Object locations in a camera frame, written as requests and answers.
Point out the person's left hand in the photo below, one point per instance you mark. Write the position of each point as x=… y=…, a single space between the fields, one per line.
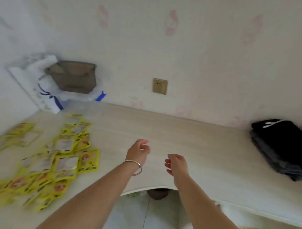
x=136 y=151

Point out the person's right hand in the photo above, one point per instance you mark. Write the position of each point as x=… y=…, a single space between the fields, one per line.
x=178 y=165

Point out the person's right fingers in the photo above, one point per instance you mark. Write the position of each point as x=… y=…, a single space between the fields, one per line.
x=169 y=164

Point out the person's left fingers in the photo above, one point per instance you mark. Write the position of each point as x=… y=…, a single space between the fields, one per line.
x=144 y=145

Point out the person's right forearm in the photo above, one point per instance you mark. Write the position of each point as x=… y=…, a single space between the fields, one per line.
x=200 y=203

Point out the person's left forearm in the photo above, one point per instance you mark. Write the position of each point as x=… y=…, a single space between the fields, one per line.
x=94 y=200

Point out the brown round stool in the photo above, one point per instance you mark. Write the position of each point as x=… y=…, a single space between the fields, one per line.
x=158 y=193

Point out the blue tape strip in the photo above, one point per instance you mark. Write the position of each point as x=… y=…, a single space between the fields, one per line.
x=100 y=96

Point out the pile of yellow packets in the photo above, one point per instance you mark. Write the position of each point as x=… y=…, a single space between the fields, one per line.
x=44 y=162

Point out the black folded clothing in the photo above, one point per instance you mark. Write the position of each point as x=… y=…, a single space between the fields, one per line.
x=278 y=146

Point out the white plastic bag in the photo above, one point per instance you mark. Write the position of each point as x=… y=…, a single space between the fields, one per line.
x=42 y=82

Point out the gold wall socket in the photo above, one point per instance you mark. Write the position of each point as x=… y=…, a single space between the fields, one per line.
x=160 y=86

